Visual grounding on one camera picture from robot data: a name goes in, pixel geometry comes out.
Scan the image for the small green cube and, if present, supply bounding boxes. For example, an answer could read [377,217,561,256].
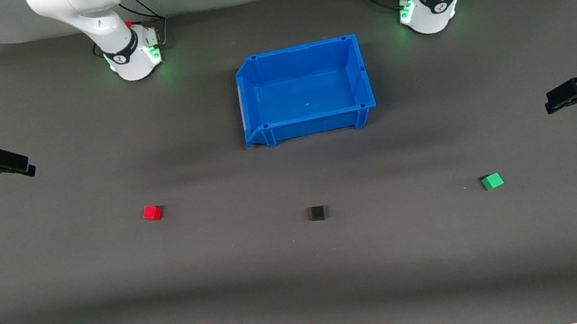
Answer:
[480,172,506,192]

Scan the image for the small red cube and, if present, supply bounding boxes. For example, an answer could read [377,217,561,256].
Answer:
[141,204,164,223]

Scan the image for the blue plastic storage bin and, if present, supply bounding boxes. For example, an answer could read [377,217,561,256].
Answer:
[232,33,381,152]

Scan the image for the dark grey table mat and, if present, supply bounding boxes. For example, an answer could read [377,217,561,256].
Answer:
[0,0,577,324]

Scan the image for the black right arm base cable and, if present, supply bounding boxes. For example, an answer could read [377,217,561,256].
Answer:
[118,0,171,55]

